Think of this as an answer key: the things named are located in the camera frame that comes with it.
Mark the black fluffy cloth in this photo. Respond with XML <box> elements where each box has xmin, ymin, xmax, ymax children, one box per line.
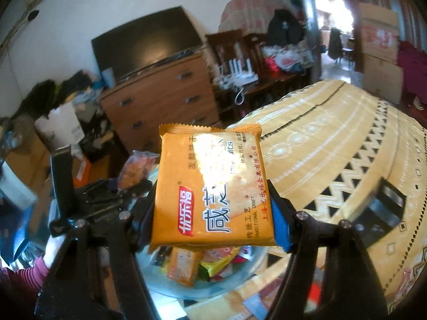
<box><xmin>14</xmin><ymin>79</ymin><xmax>58</xmax><ymax>121</ymax></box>

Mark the black flat television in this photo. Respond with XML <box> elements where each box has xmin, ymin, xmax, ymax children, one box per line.
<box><xmin>91</xmin><ymin>6</ymin><xmax>204</xmax><ymax>82</ymax></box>

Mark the brown wooden dresser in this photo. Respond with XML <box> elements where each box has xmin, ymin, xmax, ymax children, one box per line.
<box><xmin>99</xmin><ymin>51</ymin><xmax>223</xmax><ymax>157</ymax></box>

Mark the plain cardboard box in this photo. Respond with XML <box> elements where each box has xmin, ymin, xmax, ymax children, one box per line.
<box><xmin>361</xmin><ymin>53</ymin><xmax>405</xmax><ymax>105</ymax></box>

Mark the white plastic bag red print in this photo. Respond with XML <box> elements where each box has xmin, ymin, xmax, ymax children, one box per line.
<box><xmin>273</xmin><ymin>48</ymin><xmax>306</xmax><ymax>73</ymax></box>

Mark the yellow patterned blanket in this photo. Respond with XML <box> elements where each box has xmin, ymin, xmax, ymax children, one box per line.
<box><xmin>183</xmin><ymin>79</ymin><xmax>427</xmax><ymax>320</ymax></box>

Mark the person's left hand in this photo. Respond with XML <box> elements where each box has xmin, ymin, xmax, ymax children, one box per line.
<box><xmin>43</xmin><ymin>233</ymin><xmax>68</xmax><ymax>270</ymax></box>

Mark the yellow red snack packet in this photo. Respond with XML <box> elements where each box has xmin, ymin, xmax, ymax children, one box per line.
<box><xmin>199</xmin><ymin>247</ymin><xmax>248</xmax><ymax>278</ymax></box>

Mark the dark doorway chair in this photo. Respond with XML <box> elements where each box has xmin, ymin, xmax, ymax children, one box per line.
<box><xmin>328</xmin><ymin>27</ymin><xmax>345</xmax><ymax>65</ymax></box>

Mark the white paper bag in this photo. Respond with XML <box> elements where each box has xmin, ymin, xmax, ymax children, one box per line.
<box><xmin>34</xmin><ymin>101</ymin><xmax>86</xmax><ymax>154</ymax></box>

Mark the person's left forearm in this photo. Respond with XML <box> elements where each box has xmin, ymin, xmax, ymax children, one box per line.
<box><xmin>0</xmin><ymin>256</ymin><xmax>51</xmax><ymax>297</ymax></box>

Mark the white box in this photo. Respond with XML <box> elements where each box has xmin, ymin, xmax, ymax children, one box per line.
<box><xmin>0</xmin><ymin>161</ymin><xmax>38</xmax><ymax>209</ymax></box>

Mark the orange biscuit packet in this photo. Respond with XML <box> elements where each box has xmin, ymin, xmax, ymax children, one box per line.
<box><xmin>166</xmin><ymin>247</ymin><xmax>201</xmax><ymax>286</ymax></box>

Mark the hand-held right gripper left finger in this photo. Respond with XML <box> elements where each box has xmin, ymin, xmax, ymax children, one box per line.
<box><xmin>35</xmin><ymin>181</ymin><xmax>158</xmax><ymax>320</ymax></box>

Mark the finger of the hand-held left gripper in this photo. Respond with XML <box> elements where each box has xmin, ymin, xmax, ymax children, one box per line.
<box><xmin>126</xmin><ymin>178</ymin><xmax>155</xmax><ymax>207</ymax></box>

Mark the small clear orange snack packet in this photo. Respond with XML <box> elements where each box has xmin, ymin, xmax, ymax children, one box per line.
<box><xmin>117</xmin><ymin>150</ymin><xmax>160</xmax><ymax>189</ymax></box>

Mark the dark wooden table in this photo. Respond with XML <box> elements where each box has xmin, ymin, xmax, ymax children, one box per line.
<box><xmin>213</xmin><ymin>68</ymin><xmax>315</xmax><ymax>129</ymax></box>

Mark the dark rectangular object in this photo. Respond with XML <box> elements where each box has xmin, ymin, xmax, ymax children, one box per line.
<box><xmin>363</xmin><ymin>178</ymin><xmax>407</xmax><ymax>238</ymax></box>

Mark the cardboard box with red print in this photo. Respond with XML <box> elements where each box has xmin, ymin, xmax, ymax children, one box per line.
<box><xmin>358</xmin><ymin>2</ymin><xmax>401</xmax><ymax>63</ymax></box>

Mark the black jacket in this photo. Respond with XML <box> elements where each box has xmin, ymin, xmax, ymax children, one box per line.
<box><xmin>266</xmin><ymin>9</ymin><xmax>306</xmax><ymax>46</ymax></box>

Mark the orange cracker packet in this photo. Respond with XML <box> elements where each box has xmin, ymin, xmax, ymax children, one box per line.
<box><xmin>148</xmin><ymin>123</ymin><xmax>278</xmax><ymax>254</ymax></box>

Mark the small orange box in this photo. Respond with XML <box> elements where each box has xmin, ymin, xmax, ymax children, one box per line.
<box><xmin>73</xmin><ymin>158</ymin><xmax>93</xmax><ymax>188</ymax></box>

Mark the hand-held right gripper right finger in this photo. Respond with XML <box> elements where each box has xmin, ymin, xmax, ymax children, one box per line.
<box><xmin>265</xmin><ymin>183</ymin><xmax>390</xmax><ymax>320</ymax></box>

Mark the dark wooden chair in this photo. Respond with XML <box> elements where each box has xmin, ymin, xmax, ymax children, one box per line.
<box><xmin>205</xmin><ymin>29</ymin><xmax>268</xmax><ymax>85</ymax></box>

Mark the maroon clothing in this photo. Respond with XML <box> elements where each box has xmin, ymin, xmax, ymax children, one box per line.
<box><xmin>396</xmin><ymin>40</ymin><xmax>427</xmax><ymax>99</ymax></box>

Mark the white router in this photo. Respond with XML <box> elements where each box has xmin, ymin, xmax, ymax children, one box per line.
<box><xmin>218</xmin><ymin>58</ymin><xmax>260</xmax><ymax>89</ymax></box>

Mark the round woven mat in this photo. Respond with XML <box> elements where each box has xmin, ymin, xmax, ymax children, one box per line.
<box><xmin>218</xmin><ymin>0</ymin><xmax>295</xmax><ymax>37</ymax></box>

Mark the clear plastic bowl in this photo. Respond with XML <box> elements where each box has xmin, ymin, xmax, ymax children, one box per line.
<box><xmin>137</xmin><ymin>170</ymin><xmax>271</xmax><ymax>301</ymax></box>

